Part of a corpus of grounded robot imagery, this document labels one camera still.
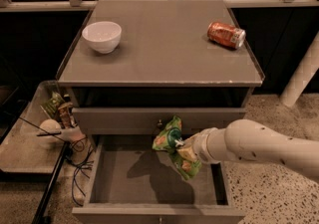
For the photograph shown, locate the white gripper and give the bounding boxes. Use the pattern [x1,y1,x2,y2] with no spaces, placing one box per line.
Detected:
[176,127,227,164]

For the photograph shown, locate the green rice chip bag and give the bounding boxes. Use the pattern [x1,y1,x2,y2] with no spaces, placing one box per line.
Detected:
[153,115,201,180]

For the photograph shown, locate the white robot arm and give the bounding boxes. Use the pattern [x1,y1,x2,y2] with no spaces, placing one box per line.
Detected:
[177,119,319,182]

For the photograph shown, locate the open grey middle drawer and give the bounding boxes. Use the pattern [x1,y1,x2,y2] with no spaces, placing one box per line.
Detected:
[73,135,244,224]

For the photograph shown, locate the closed grey top drawer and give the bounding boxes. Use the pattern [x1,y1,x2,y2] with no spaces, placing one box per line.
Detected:
[73,108,245,135]

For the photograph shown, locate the grey drawer cabinet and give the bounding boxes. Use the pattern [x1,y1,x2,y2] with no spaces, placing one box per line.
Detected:
[55,0,266,154]

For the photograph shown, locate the green snack bag in bin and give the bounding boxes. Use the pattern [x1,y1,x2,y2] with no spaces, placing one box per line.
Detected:
[41,92,65,118]

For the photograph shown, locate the orange soda can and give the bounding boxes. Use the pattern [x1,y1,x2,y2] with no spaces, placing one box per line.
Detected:
[207,22,246,49]

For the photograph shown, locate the brown snack packet in bin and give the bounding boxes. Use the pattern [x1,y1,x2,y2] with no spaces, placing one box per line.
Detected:
[58,102,76,128]

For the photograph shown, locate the white ball in bin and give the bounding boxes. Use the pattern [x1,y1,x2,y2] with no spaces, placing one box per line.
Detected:
[40,119,61,134]

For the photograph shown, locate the white ceramic bowl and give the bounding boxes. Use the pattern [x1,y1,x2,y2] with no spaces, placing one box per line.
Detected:
[82,21,122,54]

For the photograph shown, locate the white pole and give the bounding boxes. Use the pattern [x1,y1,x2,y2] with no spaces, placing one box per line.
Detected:
[280,32,319,108]

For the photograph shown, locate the clear plastic storage bin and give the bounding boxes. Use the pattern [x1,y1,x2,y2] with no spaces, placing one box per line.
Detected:
[0,80,86,174]

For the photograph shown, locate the black cables on floor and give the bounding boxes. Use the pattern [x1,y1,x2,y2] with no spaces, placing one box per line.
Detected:
[65,134,96,207]

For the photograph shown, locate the black floor rail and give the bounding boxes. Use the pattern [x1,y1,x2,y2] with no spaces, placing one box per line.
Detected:
[31,142,70,224]

